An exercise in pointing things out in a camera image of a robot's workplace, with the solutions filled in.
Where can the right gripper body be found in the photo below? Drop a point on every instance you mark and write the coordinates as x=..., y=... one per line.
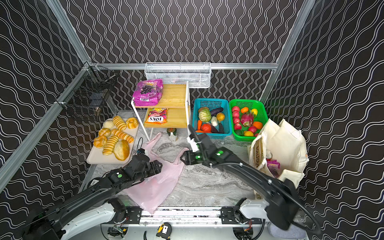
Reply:
x=186, y=157

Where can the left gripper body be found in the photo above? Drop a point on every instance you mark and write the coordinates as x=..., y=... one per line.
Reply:
x=154, y=167

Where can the pink plastic bag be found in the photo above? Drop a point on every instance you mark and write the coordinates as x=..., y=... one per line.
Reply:
x=153, y=191

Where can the red soda can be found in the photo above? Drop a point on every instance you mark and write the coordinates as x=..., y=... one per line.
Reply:
x=268, y=155

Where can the purple snack bag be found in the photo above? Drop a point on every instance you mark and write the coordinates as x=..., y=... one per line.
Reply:
x=148, y=93
x=274, y=167

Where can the cream canvas tote bag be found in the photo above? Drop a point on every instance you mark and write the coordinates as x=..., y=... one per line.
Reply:
x=288, y=147

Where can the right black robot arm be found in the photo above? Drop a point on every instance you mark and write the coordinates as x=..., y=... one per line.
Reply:
x=282, y=198

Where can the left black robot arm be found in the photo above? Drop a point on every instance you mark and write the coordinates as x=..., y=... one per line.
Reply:
x=51, y=222

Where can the round crusty bread loaf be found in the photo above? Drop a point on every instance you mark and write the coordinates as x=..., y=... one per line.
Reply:
x=121, y=150

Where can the striped long bread roll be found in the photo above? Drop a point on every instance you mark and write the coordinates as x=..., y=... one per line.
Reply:
x=110, y=145

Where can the green cabbage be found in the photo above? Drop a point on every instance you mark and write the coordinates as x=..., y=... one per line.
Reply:
x=205, y=115

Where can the green glass bottle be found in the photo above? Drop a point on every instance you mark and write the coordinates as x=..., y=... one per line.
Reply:
x=172, y=133

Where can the purple eggplant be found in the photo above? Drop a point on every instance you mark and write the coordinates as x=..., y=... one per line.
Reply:
x=216, y=111

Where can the beige bread tray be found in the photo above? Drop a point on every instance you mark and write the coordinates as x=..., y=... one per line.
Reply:
x=125, y=129

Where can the teal plastic basket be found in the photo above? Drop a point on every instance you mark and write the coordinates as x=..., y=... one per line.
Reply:
x=219, y=127

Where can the pink dragon fruit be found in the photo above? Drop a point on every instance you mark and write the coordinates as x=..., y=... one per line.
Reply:
x=247, y=119

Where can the green plastic basket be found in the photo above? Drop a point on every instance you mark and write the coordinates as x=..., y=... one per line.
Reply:
x=239, y=107

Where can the red Fox's candy bag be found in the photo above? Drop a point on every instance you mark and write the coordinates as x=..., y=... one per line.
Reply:
x=157, y=116

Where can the white wooden two-tier shelf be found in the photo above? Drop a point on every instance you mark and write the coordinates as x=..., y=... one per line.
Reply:
x=176, y=99

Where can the yellow black tape measure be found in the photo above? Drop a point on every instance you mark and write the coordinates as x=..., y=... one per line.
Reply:
x=164, y=231

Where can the white wire wall basket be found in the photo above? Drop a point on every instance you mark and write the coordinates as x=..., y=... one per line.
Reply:
x=196, y=75

